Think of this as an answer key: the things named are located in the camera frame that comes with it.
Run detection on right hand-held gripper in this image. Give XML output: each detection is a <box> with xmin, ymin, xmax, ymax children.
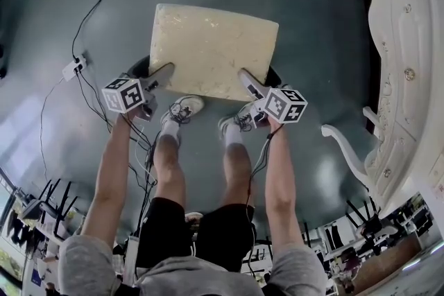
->
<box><xmin>238</xmin><ymin>66</ymin><xmax>309</xmax><ymax>129</ymax></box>

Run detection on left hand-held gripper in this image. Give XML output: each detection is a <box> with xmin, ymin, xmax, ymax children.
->
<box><xmin>101</xmin><ymin>56</ymin><xmax>176</xmax><ymax>123</ymax></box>

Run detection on cream cushioned stool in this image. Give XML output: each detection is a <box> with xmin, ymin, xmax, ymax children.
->
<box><xmin>148</xmin><ymin>3</ymin><xmax>280</xmax><ymax>103</ymax></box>

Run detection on cream ornate dressing table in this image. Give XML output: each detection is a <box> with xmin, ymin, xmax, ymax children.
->
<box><xmin>286</xmin><ymin>0</ymin><xmax>444</xmax><ymax>216</ymax></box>

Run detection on person's right forearm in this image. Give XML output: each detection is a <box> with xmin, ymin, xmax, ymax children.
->
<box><xmin>264</xmin><ymin>121</ymin><xmax>303</xmax><ymax>250</ymax></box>

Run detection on person's left forearm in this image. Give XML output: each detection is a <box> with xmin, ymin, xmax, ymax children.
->
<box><xmin>79</xmin><ymin>112</ymin><xmax>142</xmax><ymax>247</ymax></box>

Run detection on person's right white shoe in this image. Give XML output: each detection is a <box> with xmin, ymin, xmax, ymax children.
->
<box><xmin>218</xmin><ymin>101</ymin><xmax>268</xmax><ymax>137</ymax></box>

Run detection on person's white shoe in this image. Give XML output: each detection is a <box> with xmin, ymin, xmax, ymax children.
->
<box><xmin>160</xmin><ymin>95</ymin><xmax>206</xmax><ymax>128</ymax></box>
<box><xmin>218</xmin><ymin>101</ymin><xmax>268</xmax><ymax>137</ymax></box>

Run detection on person's left white shoe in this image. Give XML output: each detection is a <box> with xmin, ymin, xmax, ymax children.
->
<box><xmin>160</xmin><ymin>95</ymin><xmax>206</xmax><ymax>128</ymax></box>

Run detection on white power strip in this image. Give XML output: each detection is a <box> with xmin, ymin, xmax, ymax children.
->
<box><xmin>62</xmin><ymin>54</ymin><xmax>88</xmax><ymax>82</ymax></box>

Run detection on person's right leg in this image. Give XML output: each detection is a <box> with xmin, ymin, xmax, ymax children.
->
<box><xmin>221</xmin><ymin>123</ymin><xmax>257</xmax><ymax>211</ymax></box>

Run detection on person's leg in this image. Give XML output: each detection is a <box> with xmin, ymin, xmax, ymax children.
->
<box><xmin>221</xmin><ymin>123</ymin><xmax>257</xmax><ymax>211</ymax></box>
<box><xmin>152</xmin><ymin>119</ymin><xmax>187</xmax><ymax>206</ymax></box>

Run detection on person's left leg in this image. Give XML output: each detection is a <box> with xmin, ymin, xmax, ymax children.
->
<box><xmin>152</xmin><ymin>119</ymin><xmax>187</xmax><ymax>206</ymax></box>

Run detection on person's black shorts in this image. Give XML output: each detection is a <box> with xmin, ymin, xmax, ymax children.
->
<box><xmin>137</xmin><ymin>196</ymin><xmax>257</xmax><ymax>274</ymax></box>

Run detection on person's grey t-shirt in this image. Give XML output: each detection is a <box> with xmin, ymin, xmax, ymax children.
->
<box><xmin>57</xmin><ymin>235</ymin><xmax>329</xmax><ymax>296</ymax></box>

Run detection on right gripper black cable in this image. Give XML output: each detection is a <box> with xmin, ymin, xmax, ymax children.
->
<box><xmin>242</xmin><ymin>128</ymin><xmax>282</xmax><ymax>241</ymax></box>

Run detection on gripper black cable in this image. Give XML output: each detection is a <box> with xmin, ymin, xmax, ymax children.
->
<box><xmin>242</xmin><ymin>128</ymin><xmax>282</xmax><ymax>241</ymax></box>
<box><xmin>123</xmin><ymin>113</ymin><xmax>157</xmax><ymax>237</ymax></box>

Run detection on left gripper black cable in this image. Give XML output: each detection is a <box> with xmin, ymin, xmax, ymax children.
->
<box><xmin>123</xmin><ymin>113</ymin><xmax>157</xmax><ymax>237</ymax></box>

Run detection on grey chair with black frame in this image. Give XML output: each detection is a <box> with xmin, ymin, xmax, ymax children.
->
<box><xmin>20</xmin><ymin>178</ymin><xmax>80</xmax><ymax>243</ymax></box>
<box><xmin>345</xmin><ymin>196</ymin><xmax>400</xmax><ymax>247</ymax></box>

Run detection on black and white shoulder strap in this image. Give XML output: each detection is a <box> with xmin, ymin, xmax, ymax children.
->
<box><xmin>123</xmin><ymin>235</ymin><xmax>140</xmax><ymax>288</ymax></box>

